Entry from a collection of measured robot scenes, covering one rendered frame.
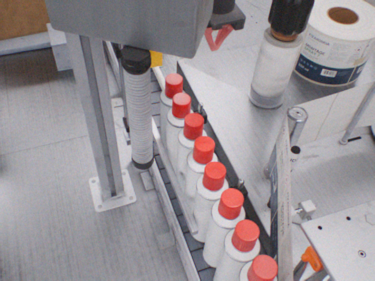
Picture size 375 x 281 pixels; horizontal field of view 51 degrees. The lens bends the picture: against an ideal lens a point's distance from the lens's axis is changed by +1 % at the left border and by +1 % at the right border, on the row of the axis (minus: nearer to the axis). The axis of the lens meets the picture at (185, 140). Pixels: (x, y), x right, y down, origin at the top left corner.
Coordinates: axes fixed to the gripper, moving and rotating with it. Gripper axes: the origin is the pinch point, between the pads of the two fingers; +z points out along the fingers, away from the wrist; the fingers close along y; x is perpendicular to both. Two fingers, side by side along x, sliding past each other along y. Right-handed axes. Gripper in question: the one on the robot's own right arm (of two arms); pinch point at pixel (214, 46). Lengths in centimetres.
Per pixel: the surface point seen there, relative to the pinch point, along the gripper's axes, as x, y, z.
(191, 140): 12.1, -19.0, 2.7
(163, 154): 15.8, -14.0, 11.3
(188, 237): 15.6, -28.3, 19.6
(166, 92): 12.8, -7.7, 1.7
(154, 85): 9.3, 13.3, 19.6
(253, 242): 11.6, -40.1, -0.3
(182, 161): 13.7, -18.9, 8.5
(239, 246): 13.0, -39.5, 1.4
